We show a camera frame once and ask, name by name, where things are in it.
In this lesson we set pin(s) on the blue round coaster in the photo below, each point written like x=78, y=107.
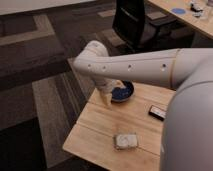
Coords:
x=178, y=11

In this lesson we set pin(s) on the dark blue ceramic bowl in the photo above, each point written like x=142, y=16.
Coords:
x=121, y=95

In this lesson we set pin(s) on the light wooden desk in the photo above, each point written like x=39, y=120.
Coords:
x=203, y=24

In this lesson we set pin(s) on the black office chair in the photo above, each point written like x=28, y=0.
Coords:
x=132, y=25

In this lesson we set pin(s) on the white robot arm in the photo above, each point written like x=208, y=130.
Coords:
x=187, y=137

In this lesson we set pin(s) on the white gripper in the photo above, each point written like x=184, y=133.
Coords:
x=106, y=86

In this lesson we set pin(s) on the black whiteboard eraser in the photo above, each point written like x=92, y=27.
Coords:
x=157, y=112

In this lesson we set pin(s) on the small cluttered desk items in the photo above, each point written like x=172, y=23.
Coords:
x=197, y=11

